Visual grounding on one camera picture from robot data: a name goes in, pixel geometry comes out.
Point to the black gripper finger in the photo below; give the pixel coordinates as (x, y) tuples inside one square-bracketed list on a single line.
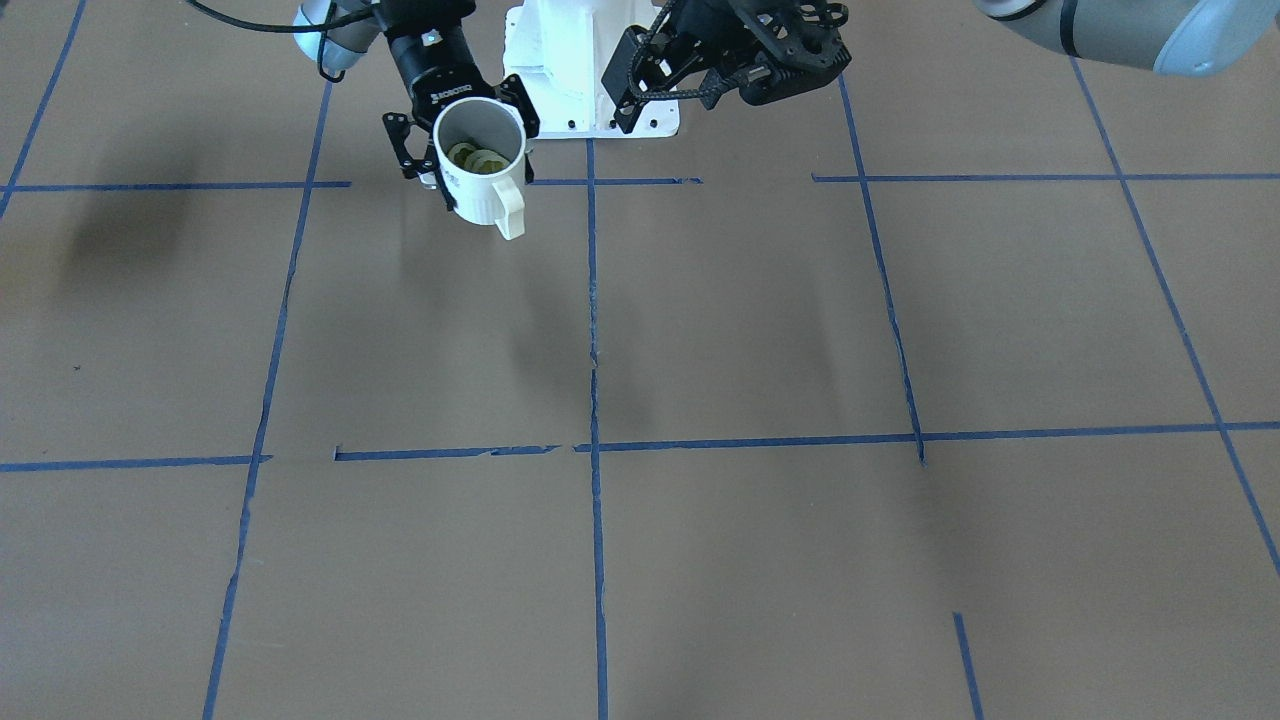
[(710, 91), (635, 67), (513, 93), (415, 150)]

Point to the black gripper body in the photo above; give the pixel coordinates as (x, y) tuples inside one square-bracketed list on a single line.
[(694, 35), (432, 63)]

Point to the white mug with handle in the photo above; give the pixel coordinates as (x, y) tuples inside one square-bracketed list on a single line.
[(484, 200)]

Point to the lemon slices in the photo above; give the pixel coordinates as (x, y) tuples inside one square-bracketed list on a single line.
[(477, 160)]

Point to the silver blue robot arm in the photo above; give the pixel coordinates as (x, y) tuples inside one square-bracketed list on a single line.
[(1169, 38), (336, 34)]

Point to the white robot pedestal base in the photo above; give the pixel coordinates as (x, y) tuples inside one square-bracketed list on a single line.
[(560, 50)]

